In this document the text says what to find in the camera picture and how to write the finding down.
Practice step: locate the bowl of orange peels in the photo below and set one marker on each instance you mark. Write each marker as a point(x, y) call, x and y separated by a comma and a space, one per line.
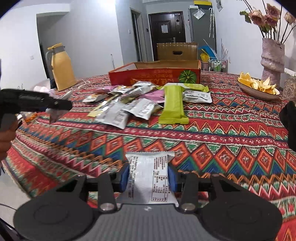
point(260, 89)

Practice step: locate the pink textured vase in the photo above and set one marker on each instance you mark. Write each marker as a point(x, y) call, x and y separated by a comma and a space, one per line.
point(272, 60)

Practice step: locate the brown wooden chair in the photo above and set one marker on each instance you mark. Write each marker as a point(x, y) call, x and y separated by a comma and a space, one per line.
point(177, 51)

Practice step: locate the dark entrance door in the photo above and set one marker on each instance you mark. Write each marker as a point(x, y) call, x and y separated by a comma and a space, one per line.
point(166, 28)

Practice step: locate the red cardboard snack box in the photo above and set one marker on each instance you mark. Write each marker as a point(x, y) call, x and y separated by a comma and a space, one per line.
point(157, 72)

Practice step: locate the grey refrigerator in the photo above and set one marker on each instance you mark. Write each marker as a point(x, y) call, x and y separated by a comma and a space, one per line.
point(202, 26)

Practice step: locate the yellow thermos jug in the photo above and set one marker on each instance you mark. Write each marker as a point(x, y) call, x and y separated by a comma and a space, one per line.
point(61, 66)

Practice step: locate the glass jar of seeds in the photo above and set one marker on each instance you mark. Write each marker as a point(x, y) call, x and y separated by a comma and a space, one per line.
point(289, 90)

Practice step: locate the yellow maroon snack packet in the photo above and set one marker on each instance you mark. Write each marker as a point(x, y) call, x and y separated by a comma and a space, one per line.
point(98, 110)

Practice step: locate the person's left hand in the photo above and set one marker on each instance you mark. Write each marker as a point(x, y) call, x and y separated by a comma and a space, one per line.
point(6, 138)

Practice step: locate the white packet near green bar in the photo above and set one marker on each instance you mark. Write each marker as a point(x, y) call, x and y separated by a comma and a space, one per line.
point(191, 96)

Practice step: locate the pink snack packet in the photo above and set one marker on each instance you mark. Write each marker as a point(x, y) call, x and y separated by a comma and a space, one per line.
point(158, 96)

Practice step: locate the white snack packet with label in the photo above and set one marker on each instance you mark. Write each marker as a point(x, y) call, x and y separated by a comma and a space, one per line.
point(142, 108)

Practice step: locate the colourful patterned tablecloth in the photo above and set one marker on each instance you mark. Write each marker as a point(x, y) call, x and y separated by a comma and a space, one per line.
point(237, 136)

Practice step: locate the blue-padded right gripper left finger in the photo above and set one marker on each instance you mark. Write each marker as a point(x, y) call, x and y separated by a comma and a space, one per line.
point(123, 175)

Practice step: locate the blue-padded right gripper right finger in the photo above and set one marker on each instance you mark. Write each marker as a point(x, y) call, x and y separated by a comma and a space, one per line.
point(173, 177)

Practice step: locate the green white snack packet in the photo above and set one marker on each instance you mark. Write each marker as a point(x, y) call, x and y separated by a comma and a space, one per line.
point(188, 86)

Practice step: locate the long green snack bar packet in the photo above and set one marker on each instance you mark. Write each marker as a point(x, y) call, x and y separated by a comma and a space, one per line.
point(173, 112)

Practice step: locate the black glove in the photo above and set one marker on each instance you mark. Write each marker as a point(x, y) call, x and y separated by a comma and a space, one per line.
point(288, 119)

